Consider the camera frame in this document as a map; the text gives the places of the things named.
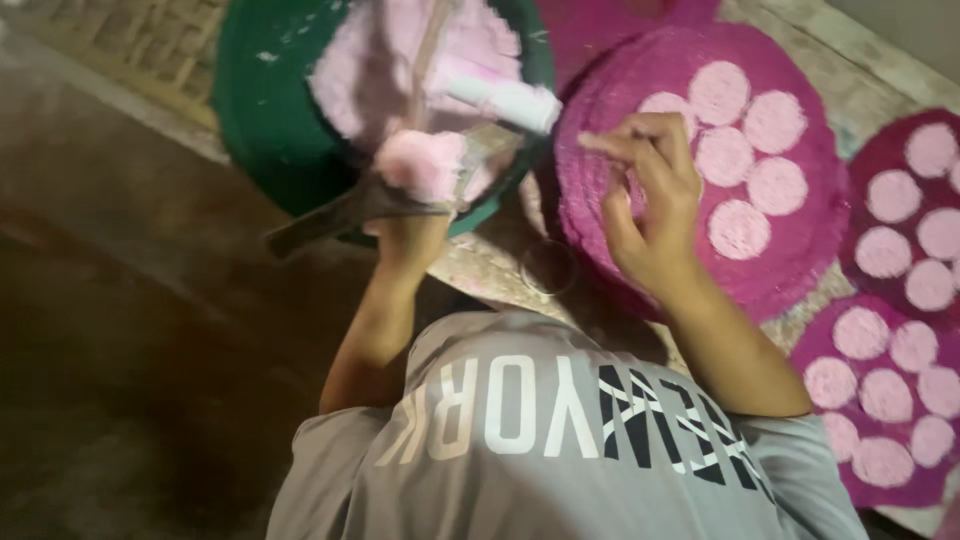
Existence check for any person's right hand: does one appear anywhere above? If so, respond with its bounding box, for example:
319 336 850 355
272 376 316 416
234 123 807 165
577 112 706 303

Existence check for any person's left hand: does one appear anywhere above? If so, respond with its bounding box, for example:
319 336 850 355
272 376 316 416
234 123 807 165
363 212 453 284

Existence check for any stack of magenta dotted discs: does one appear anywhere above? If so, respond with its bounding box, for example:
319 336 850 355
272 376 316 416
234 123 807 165
553 21 851 325

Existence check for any pink paste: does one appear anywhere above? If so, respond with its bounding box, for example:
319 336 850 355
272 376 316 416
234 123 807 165
307 0 526 155

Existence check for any white roller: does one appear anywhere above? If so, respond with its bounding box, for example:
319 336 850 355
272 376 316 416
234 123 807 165
441 63 564 137

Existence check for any green plastic basin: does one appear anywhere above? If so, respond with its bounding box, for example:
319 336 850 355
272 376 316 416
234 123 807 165
213 0 558 250

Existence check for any plain magenta disc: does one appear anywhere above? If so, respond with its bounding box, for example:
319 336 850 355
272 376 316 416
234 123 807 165
534 0 723 87

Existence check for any grey printed shirt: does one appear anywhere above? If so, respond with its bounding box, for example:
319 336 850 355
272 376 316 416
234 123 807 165
265 310 871 540

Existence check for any woven bamboo mat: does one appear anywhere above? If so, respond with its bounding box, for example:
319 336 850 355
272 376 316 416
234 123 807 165
22 0 230 132

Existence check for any beige woven sack mat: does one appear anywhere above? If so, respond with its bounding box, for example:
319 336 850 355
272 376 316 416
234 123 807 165
427 0 960 537

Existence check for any dark magenta dotted disc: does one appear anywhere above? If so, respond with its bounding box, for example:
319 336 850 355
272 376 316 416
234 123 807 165
837 108 960 325

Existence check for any thin metal ring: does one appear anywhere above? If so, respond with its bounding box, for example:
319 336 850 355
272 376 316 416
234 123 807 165
519 239 579 298

